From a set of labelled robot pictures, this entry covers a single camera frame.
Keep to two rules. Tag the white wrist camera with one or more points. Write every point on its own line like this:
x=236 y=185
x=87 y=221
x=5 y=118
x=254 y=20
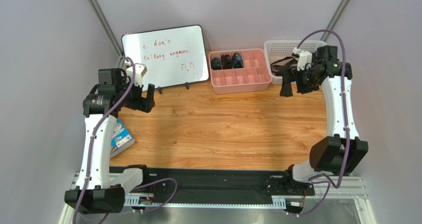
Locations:
x=304 y=59
x=140 y=71

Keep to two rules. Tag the rolled dark tie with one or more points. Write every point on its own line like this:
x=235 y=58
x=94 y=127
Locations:
x=216 y=64
x=226 y=61

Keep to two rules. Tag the rolled dark tie left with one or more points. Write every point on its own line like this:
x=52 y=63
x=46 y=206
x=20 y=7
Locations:
x=216 y=64

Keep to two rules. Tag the blue snack box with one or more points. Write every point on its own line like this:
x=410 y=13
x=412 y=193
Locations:
x=121 y=139

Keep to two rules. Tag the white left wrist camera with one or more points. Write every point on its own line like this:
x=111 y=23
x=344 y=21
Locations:
x=140 y=71

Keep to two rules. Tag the pink divided organizer box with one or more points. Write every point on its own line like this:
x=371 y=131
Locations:
x=253 y=77

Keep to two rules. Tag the rolled blue tie right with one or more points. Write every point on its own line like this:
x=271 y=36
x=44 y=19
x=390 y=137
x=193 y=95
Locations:
x=237 y=61

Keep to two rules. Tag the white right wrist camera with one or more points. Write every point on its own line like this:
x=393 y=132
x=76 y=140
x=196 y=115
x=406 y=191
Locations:
x=304 y=59

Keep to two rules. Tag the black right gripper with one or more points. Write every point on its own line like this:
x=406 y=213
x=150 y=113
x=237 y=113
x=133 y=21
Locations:
x=294 y=79

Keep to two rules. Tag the whiteboard with red writing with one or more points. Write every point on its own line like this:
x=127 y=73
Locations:
x=173 y=56

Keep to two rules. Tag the dark floral necktie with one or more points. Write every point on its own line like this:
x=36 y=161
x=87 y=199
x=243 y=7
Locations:
x=279 y=66

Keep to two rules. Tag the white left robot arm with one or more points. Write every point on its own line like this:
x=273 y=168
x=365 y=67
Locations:
x=95 y=192

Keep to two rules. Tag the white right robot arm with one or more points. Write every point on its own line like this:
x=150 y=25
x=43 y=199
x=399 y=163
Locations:
x=342 y=149

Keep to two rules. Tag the rolled dark tie middle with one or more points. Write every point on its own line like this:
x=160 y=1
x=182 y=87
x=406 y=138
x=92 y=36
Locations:
x=226 y=61

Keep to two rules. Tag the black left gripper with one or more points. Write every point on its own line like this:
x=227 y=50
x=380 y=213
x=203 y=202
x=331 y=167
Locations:
x=142 y=100

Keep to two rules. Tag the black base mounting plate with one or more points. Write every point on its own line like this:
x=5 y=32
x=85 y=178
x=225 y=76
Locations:
x=218 y=186

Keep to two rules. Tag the white plastic mesh basket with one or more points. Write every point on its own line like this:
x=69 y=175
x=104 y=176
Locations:
x=279 y=49

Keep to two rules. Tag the aluminium frame rail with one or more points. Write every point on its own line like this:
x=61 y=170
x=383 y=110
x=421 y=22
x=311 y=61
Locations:
x=352 y=188

